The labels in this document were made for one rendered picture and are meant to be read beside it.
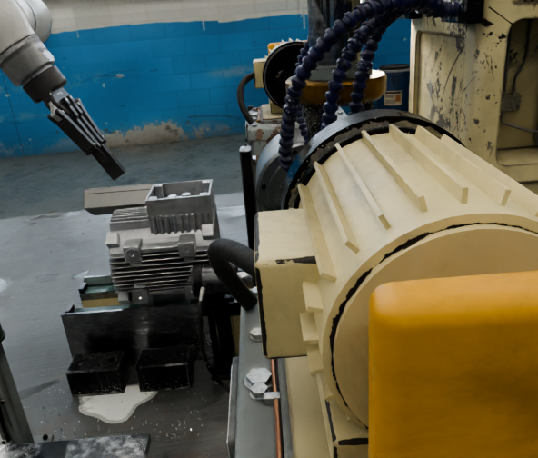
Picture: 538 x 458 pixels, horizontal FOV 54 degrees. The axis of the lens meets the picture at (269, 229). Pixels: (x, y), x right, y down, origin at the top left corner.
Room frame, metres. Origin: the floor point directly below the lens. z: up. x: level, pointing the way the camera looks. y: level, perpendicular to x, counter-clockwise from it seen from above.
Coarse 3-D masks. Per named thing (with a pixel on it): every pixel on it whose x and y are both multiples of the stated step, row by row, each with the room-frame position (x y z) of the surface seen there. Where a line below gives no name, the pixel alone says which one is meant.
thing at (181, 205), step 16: (160, 192) 1.00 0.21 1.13; (176, 192) 1.01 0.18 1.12; (192, 192) 1.01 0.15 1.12; (208, 192) 0.94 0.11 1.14; (160, 208) 0.92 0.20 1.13; (176, 208) 0.92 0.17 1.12; (192, 208) 0.92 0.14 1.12; (208, 208) 0.92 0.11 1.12; (160, 224) 0.91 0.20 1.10; (176, 224) 0.92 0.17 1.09; (192, 224) 0.92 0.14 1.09
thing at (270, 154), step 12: (300, 132) 1.29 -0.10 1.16; (276, 144) 1.25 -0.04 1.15; (300, 144) 1.18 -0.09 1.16; (264, 156) 1.26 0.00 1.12; (276, 156) 1.18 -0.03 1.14; (264, 168) 1.18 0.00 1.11; (276, 168) 1.18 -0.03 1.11; (264, 180) 1.18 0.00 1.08; (276, 180) 1.17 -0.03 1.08; (264, 192) 1.18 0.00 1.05; (276, 192) 1.17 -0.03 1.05; (264, 204) 1.18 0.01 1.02; (276, 204) 1.17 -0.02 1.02
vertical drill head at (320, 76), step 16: (320, 0) 0.93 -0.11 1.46; (336, 0) 0.92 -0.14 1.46; (352, 0) 0.93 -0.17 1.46; (320, 16) 0.93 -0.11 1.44; (336, 16) 0.92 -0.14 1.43; (320, 32) 0.93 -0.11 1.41; (352, 32) 0.93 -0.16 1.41; (336, 48) 0.92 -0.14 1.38; (320, 64) 0.93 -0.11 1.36; (352, 64) 0.93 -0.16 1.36; (288, 80) 0.96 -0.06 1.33; (320, 80) 0.92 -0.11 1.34; (352, 80) 0.89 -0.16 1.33; (368, 80) 0.89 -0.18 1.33; (384, 80) 0.92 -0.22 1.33; (304, 96) 0.90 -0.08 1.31; (320, 96) 0.89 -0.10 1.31; (368, 96) 0.89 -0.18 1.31; (304, 112) 1.00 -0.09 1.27
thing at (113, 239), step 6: (216, 210) 1.03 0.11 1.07; (204, 228) 0.90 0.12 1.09; (210, 228) 0.90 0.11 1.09; (108, 234) 0.90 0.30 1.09; (114, 234) 0.90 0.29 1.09; (204, 234) 0.89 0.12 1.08; (210, 234) 0.89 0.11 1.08; (108, 240) 0.89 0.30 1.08; (114, 240) 0.89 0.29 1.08; (108, 246) 0.89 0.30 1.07; (114, 246) 0.90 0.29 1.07; (120, 294) 0.90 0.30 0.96; (126, 294) 0.90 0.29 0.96; (120, 300) 0.89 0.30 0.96; (126, 300) 0.89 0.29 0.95
